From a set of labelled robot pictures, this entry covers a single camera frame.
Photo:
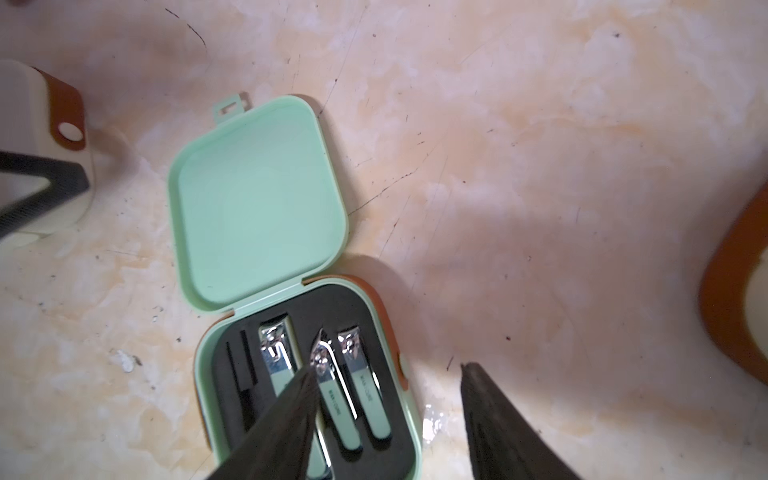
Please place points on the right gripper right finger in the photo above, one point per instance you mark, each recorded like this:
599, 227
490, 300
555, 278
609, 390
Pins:
501, 443

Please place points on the cream case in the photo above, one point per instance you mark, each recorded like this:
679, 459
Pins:
44, 116
723, 291

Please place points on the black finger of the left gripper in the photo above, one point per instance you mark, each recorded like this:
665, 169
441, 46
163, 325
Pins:
66, 180

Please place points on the small green nail clipper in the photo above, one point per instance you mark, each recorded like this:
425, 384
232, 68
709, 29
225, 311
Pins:
365, 382

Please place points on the green nail clipper case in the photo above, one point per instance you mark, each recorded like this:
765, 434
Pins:
258, 221

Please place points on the large green nail clipper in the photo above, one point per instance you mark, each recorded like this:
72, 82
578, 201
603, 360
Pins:
277, 345

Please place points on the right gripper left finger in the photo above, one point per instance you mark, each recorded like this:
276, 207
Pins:
279, 445

